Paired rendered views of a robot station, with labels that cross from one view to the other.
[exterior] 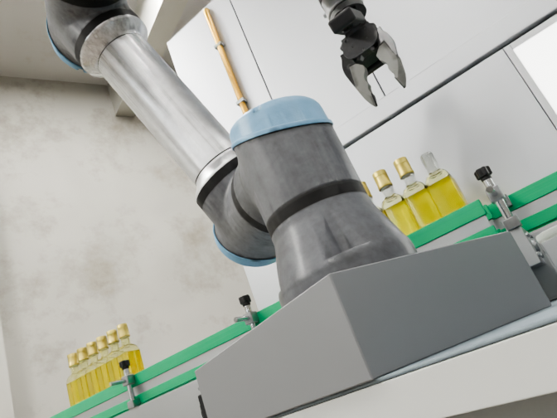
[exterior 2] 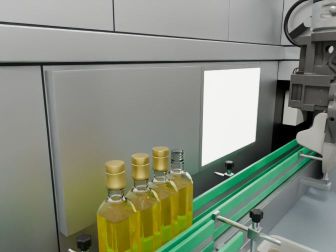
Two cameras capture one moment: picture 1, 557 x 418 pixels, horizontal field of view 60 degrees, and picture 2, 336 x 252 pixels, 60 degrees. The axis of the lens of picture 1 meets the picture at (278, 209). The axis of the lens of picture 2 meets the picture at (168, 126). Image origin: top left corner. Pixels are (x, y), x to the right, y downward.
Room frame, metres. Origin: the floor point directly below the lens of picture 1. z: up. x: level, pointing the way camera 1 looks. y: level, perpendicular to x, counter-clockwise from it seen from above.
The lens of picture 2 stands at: (0.91, 0.24, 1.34)
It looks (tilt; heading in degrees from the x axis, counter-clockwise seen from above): 13 degrees down; 284
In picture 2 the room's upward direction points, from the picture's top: straight up
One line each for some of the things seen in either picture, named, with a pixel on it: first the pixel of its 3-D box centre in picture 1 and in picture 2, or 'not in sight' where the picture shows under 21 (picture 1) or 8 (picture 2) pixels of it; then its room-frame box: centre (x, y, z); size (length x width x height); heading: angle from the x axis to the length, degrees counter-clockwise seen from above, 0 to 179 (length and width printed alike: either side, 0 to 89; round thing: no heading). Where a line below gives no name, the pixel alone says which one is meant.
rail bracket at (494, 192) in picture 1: (499, 200); (245, 231); (0.88, -0.39, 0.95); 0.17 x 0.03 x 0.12; 152
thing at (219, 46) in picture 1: (234, 84); not in sight; (1.37, -0.01, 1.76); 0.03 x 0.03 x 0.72; 62
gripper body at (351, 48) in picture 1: (360, 37); (326, 73); (0.78, -0.27, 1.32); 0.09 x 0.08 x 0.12; 152
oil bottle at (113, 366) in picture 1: (120, 371); not in sight; (1.58, 0.68, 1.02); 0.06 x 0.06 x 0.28; 62
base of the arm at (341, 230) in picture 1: (333, 248); not in sight; (0.50, -0.04, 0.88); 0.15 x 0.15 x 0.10
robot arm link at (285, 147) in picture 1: (290, 162); not in sight; (0.51, -0.03, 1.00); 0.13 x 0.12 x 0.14; 26
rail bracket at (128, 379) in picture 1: (122, 386); not in sight; (1.33, 0.57, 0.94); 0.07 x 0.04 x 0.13; 152
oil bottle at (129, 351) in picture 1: (131, 366); not in sight; (1.55, 0.63, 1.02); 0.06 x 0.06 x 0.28; 62
